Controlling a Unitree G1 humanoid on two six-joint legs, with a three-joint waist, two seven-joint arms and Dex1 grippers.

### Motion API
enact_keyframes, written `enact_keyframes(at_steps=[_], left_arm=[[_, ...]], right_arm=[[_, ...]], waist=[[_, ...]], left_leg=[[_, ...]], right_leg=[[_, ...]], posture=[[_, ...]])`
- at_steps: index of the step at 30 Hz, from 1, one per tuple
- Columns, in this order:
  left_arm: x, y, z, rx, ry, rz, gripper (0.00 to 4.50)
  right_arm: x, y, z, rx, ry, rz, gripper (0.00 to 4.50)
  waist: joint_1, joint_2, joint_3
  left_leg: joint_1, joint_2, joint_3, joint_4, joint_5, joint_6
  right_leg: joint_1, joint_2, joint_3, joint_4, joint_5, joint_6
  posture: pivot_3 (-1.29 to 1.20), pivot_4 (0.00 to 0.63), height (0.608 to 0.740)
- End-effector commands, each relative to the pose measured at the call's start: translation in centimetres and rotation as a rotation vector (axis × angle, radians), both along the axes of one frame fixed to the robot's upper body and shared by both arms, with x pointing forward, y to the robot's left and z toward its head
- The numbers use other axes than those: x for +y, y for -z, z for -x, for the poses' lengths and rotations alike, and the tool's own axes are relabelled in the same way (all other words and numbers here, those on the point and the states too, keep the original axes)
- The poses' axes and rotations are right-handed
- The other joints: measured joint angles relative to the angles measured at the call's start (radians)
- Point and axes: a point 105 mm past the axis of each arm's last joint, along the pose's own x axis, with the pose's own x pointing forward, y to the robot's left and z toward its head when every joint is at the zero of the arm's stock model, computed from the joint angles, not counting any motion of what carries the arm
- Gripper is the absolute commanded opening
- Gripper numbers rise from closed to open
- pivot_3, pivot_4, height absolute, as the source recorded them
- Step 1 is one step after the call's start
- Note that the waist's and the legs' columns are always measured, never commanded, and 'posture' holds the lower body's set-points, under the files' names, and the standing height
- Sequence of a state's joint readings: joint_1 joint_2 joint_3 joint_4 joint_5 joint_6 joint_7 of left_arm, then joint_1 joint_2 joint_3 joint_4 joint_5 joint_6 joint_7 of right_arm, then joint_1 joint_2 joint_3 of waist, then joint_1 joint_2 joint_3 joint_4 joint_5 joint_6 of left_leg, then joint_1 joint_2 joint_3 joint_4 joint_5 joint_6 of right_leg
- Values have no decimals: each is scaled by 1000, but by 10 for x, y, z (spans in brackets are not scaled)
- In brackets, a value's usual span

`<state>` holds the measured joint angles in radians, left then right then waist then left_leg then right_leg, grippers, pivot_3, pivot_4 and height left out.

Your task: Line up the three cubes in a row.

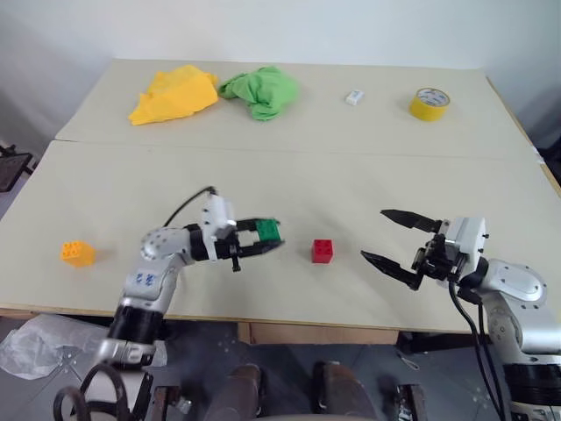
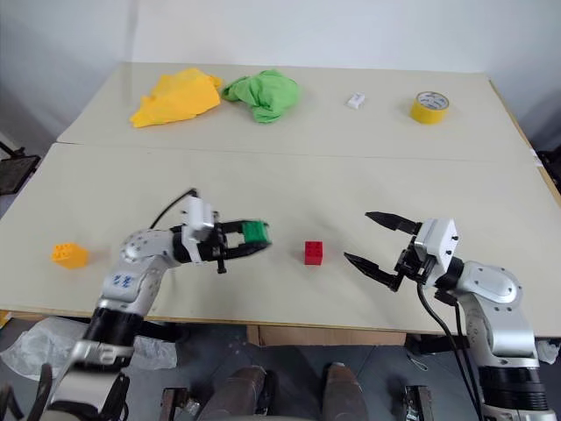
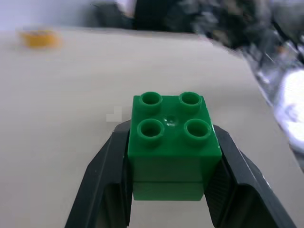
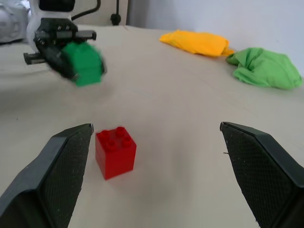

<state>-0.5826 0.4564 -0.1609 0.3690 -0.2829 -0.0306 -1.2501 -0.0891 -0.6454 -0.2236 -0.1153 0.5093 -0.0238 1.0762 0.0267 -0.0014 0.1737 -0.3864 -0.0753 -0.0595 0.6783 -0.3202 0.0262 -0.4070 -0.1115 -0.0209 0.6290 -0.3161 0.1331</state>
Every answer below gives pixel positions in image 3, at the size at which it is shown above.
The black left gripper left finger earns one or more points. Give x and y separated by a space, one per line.
99 180

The yellow toy building block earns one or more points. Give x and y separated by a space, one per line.
39 38

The green toy building block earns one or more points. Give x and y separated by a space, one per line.
171 147

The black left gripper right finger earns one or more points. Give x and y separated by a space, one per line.
247 180

